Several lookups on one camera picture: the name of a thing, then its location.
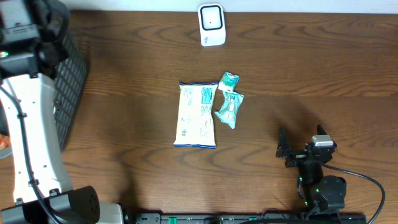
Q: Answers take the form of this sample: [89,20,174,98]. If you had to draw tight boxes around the orange tissue pack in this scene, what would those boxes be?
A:
[0,134,11,150]

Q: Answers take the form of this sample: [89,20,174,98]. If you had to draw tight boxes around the green soft wipes pack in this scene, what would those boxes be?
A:
[215,91,244,129]

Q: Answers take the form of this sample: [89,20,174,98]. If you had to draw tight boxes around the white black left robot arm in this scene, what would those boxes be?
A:
[1,0,128,223]

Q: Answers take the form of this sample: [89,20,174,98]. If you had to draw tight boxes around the grey plastic mesh basket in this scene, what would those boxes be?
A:
[0,0,88,159]

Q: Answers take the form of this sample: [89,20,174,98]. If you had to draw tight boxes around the teal white Kleenex tissue pack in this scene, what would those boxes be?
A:
[218,72,239,93]

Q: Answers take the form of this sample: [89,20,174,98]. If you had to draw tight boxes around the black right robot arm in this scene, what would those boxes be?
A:
[275,125,347,220]

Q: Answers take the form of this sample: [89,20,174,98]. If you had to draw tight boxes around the cream wipes pack blue edges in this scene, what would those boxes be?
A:
[174,82,218,149]

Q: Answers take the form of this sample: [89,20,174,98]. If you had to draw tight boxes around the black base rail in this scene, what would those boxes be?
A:
[123,212,367,224]

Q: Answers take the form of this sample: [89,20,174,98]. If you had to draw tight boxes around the white barcode scanner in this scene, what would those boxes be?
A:
[198,3,226,47]

